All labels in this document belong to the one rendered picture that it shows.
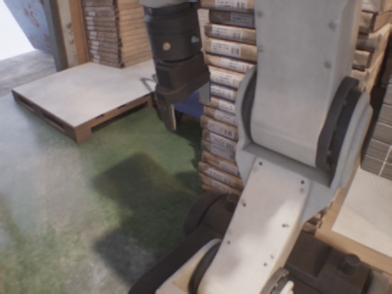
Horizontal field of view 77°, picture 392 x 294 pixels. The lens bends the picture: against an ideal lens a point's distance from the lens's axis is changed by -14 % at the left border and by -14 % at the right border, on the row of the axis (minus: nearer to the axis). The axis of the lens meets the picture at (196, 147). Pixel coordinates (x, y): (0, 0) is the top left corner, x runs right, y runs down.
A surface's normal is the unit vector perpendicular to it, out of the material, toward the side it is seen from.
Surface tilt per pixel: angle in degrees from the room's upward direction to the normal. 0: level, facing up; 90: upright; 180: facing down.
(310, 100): 87
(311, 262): 0
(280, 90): 88
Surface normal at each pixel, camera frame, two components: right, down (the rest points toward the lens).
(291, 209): -0.57, -0.06
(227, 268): -0.47, -0.28
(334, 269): -0.01, -0.84
